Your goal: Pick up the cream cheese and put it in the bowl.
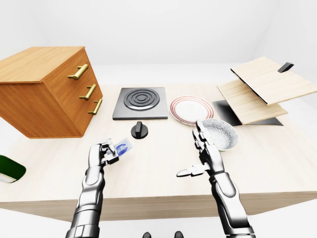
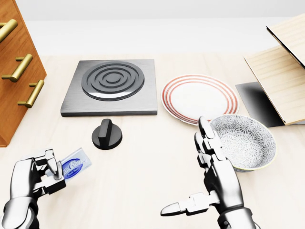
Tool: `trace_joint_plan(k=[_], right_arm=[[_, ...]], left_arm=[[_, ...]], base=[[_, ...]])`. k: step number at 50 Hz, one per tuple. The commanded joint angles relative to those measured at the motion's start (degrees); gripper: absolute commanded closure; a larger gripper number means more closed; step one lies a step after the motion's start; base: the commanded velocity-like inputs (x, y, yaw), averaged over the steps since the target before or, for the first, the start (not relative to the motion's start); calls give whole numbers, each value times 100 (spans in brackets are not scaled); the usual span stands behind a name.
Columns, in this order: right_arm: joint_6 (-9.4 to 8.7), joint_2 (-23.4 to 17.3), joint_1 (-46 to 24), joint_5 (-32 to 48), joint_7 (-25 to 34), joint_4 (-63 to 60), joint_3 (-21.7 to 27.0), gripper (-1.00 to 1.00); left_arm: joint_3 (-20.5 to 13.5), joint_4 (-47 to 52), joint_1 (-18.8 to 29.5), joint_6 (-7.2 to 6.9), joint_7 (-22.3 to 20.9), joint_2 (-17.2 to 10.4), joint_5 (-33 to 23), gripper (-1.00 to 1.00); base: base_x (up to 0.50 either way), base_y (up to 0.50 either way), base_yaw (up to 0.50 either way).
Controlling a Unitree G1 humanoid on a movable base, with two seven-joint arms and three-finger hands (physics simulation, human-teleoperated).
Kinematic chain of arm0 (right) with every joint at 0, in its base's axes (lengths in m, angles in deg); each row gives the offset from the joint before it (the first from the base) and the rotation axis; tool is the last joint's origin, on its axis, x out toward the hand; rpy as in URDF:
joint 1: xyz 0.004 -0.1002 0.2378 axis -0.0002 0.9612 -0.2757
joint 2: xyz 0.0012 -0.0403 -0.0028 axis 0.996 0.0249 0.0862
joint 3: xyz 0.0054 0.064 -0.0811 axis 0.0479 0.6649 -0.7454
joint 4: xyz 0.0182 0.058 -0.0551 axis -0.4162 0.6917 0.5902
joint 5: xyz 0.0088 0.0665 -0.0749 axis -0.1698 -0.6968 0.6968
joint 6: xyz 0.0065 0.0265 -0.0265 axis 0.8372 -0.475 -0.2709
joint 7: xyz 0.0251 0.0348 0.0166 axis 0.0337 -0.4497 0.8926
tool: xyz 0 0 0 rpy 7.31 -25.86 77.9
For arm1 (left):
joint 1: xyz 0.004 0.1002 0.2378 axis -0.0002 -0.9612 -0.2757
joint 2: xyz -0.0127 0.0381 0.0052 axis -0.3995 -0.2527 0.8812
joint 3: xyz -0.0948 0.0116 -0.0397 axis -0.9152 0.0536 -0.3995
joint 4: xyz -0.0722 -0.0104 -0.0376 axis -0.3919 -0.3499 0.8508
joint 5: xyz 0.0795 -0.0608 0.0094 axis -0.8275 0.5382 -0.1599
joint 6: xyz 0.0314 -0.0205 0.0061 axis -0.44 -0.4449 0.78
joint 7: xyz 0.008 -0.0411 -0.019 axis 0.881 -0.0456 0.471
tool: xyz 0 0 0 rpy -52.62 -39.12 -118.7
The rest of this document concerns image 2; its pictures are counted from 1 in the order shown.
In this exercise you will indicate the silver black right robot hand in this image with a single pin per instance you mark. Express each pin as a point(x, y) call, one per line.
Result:
point(221, 181)

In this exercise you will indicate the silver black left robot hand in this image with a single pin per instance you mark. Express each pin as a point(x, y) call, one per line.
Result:
point(21, 176)

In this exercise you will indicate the blue cream cheese box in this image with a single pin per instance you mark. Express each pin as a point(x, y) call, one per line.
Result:
point(76, 162)

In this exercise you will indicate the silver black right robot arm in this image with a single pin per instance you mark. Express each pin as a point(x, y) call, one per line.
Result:
point(238, 220)

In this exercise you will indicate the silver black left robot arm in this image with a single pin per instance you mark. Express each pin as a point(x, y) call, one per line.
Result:
point(14, 212)

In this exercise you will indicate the grey patterned bowl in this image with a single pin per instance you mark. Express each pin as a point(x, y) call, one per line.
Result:
point(247, 145)

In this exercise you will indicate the wooden cabinet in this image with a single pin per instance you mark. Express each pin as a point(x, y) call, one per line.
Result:
point(7, 128)

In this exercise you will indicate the wooden drawer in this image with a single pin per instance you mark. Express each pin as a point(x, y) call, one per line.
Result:
point(14, 113)
point(9, 53)
point(14, 10)

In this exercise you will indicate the white plate with red rings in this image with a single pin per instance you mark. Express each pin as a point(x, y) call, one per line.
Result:
point(197, 97)

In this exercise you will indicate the round black knob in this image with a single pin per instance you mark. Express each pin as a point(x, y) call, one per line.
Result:
point(107, 138)

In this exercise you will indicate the flat dark stove plate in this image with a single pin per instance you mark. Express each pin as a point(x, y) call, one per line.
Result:
point(133, 102)

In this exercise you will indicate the pale wooden slanted shelf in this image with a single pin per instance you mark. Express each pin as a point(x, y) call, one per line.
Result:
point(281, 78)

